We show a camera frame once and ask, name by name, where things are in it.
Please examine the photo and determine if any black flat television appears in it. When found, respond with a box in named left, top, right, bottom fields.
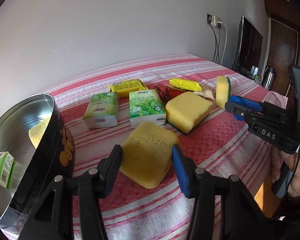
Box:
left=232, top=16, right=263, bottom=73

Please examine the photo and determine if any yellow snack wrapper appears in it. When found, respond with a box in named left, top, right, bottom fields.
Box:
left=169, top=78, right=202, bottom=92

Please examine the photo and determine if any yellow tissue pack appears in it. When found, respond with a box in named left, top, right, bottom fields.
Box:
left=108, top=79, right=147, bottom=99

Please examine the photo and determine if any large yellow sponge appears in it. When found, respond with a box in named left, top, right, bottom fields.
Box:
left=166, top=92, right=213, bottom=134

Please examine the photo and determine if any steel thermos kettle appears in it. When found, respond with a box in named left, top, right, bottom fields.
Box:
left=261, top=66, right=277, bottom=90

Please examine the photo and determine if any white power cable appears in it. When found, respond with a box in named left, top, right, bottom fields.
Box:
left=219, top=22, right=228, bottom=66

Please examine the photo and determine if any round metal tin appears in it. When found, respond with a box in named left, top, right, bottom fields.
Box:
left=0, top=94, right=75, bottom=233

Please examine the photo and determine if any green tissue pack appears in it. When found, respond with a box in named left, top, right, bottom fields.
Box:
left=0, top=151, right=14, bottom=189
left=129, top=89, right=166, bottom=129
left=83, top=92, right=119, bottom=129

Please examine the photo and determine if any wall power socket with plugs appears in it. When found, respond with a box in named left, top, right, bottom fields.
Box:
left=207, top=14, right=224, bottom=28

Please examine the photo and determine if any red snack wrapper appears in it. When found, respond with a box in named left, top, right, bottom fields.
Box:
left=155, top=84, right=185, bottom=104

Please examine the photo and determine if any beige snack wrapper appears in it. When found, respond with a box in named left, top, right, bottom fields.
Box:
left=193, top=85, right=215, bottom=101

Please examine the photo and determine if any yellow sponge front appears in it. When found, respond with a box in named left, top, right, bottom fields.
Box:
left=120, top=121, right=179, bottom=189

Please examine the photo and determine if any green tissue pack in tin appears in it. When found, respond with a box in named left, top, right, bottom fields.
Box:
left=0, top=151, right=14, bottom=189

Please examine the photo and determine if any person's right hand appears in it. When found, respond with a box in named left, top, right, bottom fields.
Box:
left=270, top=147, right=300, bottom=198

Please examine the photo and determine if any red white striped bedsheet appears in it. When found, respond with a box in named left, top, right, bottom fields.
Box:
left=47, top=54, right=287, bottom=239

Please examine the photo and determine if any yellow green scouring sponge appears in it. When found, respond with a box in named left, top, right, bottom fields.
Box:
left=215, top=76, right=231, bottom=108

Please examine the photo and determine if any black power cable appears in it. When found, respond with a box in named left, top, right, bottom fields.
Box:
left=210, top=24, right=221, bottom=65

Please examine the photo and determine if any brown wooden door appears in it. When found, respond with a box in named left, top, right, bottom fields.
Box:
left=267, top=12, right=300, bottom=95

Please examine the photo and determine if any yellow sponge in tin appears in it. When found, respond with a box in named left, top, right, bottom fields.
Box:
left=28, top=116, right=51, bottom=149

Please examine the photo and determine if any black right tracker camera unit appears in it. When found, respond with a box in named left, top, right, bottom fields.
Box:
left=276, top=64, right=300, bottom=158

